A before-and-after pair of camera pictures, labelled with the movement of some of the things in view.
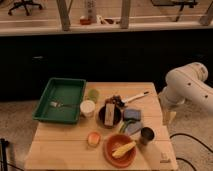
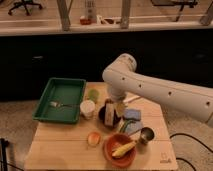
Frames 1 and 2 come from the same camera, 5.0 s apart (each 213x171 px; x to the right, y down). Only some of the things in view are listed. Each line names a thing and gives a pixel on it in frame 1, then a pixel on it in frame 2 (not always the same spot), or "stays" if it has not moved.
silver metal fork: (57, 104) stays
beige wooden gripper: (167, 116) -> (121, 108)
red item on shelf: (85, 21) stays
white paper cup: (87, 108) stays
